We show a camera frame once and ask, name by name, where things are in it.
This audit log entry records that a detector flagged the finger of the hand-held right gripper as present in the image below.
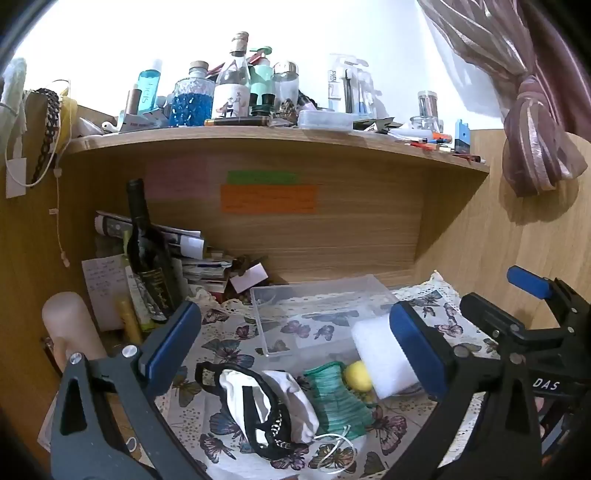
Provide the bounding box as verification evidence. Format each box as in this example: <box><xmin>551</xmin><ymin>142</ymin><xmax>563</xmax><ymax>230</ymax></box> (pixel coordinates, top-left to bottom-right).
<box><xmin>460</xmin><ymin>292</ymin><xmax>528</xmax><ymax>344</ymax></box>
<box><xmin>506</xmin><ymin>266</ymin><xmax>566</xmax><ymax>305</ymax></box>

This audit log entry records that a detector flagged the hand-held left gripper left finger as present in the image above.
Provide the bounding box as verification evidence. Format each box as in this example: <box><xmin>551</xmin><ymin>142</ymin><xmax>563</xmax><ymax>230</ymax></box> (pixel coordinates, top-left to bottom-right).
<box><xmin>50</xmin><ymin>301</ymin><xmax>211</xmax><ymax>480</ymax></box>

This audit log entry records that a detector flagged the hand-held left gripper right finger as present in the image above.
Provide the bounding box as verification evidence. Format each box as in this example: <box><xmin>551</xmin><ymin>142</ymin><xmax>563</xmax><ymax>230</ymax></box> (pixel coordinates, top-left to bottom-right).
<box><xmin>379</xmin><ymin>301</ymin><xmax>546</xmax><ymax>480</ymax></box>

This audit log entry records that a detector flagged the white foam sponge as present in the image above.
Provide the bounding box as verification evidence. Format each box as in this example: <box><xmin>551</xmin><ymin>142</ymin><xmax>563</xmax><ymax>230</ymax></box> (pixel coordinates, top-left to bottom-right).
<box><xmin>351</xmin><ymin>318</ymin><xmax>421</xmax><ymax>398</ymax></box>

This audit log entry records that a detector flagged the yellow soft ball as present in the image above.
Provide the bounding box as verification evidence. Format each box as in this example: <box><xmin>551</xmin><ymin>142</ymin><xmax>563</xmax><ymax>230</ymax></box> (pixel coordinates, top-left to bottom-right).
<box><xmin>345</xmin><ymin>361</ymin><xmax>373</xmax><ymax>392</ymax></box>

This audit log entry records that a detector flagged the green striped cloth pouch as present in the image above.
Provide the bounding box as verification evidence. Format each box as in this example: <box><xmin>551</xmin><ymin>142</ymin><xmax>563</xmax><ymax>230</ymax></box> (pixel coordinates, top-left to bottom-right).
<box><xmin>302</xmin><ymin>361</ymin><xmax>376</xmax><ymax>441</ymax></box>

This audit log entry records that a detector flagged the clear plastic box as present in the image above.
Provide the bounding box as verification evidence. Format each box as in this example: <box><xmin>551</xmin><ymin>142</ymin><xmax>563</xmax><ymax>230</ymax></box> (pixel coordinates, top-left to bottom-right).
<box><xmin>250</xmin><ymin>274</ymin><xmax>399</xmax><ymax>356</ymax></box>

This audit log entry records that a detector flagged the white black-trimmed cloth bag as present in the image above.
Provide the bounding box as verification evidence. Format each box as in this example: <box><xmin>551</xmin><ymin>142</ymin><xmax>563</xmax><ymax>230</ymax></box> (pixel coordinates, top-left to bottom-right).
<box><xmin>195</xmin><ymin>361</ymin><xmax>320</xmax><ymax>460</ymax></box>

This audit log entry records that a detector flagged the yellow-green slim bottle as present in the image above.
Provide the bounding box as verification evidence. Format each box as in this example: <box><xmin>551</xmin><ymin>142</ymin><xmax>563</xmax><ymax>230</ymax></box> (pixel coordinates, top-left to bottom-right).
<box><xmin>115</xmin><ymin>299</ymin><xmax>144</xmax><ymax>346</ymax></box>

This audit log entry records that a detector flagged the dark wine bottle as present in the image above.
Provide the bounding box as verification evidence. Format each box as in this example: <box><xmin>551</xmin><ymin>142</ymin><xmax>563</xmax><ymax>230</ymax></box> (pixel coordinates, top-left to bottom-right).
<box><xmin>126</xmin><ymin>178</ymin><xmax>184</xmax><ymax>324</ymax></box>

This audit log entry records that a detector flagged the pile of small cards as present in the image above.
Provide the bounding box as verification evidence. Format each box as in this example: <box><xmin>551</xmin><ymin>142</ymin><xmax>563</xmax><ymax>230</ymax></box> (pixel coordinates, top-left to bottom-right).
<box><xmin>182</xmin><ymin>249</ymin><xmax>269</xmax><ymax>298</ymax></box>

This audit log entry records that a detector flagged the white handwritten paper sheet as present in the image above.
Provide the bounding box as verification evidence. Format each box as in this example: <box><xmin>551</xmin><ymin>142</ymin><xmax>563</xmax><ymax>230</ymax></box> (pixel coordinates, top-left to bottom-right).
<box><xmin>82</xmin><ymin>255</ymin><xmax>134</xmax><ymax>332</ymax></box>

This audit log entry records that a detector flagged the butterfly print tablecloth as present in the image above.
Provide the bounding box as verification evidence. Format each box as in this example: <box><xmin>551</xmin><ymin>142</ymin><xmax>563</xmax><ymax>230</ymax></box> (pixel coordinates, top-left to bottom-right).
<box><xmin>168</xmin><ymin>270</ymin><xmax>502</xmax><ymax>480</ymax></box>

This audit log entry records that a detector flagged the stack of papers and tubes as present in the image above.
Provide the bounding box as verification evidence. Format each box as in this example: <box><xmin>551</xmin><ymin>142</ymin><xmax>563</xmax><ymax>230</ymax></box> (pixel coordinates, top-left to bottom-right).
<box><xmin>95</xmin><ymin>211</ymin><xmax>206</xmax><ymax>260</ymax></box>

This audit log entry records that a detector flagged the beige cylinder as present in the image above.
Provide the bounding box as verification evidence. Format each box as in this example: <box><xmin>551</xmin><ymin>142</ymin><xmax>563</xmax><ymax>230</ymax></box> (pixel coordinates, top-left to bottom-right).
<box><xmin>41</xmin><ymin>292</ymin><xmax>108</xmax><ymax>371</ymax></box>

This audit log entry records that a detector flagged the blue plastic clip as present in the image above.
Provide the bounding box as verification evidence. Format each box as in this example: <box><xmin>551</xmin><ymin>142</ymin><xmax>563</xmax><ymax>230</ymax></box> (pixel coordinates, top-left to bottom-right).
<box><xmin>454</xmin><ymin>119</ymin><xmax>471</xmax><ymax>153</ymax></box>

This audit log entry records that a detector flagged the pink sticky note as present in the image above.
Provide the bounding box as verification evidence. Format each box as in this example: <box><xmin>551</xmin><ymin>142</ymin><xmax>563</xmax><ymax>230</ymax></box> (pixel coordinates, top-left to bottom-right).
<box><xmin>145</xmin><ymin>156</ymin><xmax>209</xmax><ymax>200</ymax></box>

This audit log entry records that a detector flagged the pile of pens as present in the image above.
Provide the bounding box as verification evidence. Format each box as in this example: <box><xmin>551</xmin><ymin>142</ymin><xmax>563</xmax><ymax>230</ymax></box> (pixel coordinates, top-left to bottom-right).
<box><xmin>403</xmin><ymin>130</ymin><xmax>486</xmax><ymax>163</ymax></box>

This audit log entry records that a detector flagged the orange sticky note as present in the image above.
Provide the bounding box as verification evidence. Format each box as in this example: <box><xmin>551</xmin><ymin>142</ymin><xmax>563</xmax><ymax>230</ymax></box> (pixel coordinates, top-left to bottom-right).
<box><xmin>220</xmin><ymin>184</ymin><xmax>319</xmax><ymax>214</ymax></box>

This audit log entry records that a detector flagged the green sticky note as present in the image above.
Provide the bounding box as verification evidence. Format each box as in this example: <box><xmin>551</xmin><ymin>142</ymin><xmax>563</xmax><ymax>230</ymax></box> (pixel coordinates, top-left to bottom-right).
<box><xmin>226</xmin><ymin>171</ymin><xmax>297</xmax><ymax>185</ymax></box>

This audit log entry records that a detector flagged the mauve curtain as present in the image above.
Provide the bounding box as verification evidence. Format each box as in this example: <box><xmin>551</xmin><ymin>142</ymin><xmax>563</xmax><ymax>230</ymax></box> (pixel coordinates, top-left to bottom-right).
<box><xmin>417</xmin><ymin>0</ymin><xmax>591</xmax><ymax>198</ymax></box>

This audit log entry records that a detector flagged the small glass jar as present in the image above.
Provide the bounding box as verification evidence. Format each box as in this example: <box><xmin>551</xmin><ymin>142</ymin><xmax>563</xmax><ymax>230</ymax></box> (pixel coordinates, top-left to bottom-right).
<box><xmin>417</xmin><ymin>90</ymin><xmax>440</xmax><ymax>123</ymax></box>

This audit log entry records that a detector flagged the wooden shelf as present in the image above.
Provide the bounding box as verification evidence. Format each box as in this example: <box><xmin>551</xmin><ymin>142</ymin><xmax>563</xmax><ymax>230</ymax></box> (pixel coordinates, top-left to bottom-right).
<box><xmin>0</xmin><ymin>104</ymin><xmax>591</xmax><ymax>462</ymax></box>

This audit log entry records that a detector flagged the glass bottle with blue beads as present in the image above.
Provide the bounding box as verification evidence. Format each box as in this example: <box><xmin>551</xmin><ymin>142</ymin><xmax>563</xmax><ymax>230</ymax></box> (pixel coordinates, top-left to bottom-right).
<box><xmin>168</xmin><ymin>61</ymin><xmax>217</xmax><ymax>128</ymax></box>

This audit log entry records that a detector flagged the yellow cloth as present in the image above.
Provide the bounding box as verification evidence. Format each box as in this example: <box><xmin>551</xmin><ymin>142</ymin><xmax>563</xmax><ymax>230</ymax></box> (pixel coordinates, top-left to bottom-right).
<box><xmin>59</xmin><ymin>93</ymin><xmax>78</xmax><ymax>140</ymax></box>

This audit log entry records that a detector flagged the black braided band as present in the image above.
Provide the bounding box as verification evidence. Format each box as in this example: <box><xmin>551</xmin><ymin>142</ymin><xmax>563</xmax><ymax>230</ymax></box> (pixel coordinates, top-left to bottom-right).
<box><xmin>30</xmin><ymin>87</ymin><xmax>62</xmax><ymax>184</ymax></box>

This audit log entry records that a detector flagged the blue liquid plastic bottle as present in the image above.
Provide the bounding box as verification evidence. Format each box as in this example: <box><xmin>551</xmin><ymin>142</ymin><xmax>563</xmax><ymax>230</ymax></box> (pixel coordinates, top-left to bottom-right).
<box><xmin>137</xmin><ymin>58</ymin><xmax>164</xmax><ymax>114</ymax></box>

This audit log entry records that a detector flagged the clear flat plastic case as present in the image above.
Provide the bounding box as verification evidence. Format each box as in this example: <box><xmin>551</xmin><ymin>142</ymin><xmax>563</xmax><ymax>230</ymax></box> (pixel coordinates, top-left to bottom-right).
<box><xmin>297</xmin><ymin>110</ymin><xmax>354</xmax><ymax>130</ymax></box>

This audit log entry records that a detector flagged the clear bottle with illustrated label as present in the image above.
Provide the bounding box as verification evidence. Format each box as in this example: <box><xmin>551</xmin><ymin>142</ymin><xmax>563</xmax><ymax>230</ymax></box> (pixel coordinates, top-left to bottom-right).
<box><xmin>212</xmin><ymin>32</ymin><xmax>253</xmax><ymax>125</ymax></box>

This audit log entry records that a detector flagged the blister pack of tools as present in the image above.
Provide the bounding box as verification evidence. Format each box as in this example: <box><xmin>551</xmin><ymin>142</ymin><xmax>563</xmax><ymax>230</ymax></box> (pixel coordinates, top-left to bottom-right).
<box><xmin>328</xmin><ymin>54</ymin><xmax>376</xmax><ymax>114</ymax></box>

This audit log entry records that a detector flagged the teal spray bottle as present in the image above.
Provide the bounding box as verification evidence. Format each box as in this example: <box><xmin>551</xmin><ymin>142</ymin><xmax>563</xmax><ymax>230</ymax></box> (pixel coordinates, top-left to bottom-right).
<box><xmin>249</xmin><ymin>44</ymin><xmax>274</xmax><ymax>117</ymax></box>

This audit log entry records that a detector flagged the clear jar with silver lid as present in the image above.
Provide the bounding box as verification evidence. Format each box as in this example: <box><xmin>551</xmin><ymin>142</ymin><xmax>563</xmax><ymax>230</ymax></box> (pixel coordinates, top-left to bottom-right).
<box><xmin>272</xmin><ymin>61</ymin><xmax>300</xmax><ymax>110</ymax></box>

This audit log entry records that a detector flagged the white cord with tag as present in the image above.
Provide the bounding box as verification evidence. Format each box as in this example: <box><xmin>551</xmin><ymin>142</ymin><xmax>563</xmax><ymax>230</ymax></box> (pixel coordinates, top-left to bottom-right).
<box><xmin>48</xmin><ymin>165</ymin><xmax>71</xmax><ymax>267</ymax></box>

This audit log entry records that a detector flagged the white charger with cable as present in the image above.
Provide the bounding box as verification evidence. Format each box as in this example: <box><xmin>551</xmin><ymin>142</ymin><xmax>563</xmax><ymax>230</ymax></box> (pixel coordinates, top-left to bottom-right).
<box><xmin>4</xmin><ymin>78</ymin><xmax>71</xmax><ymax>199</ymax></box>

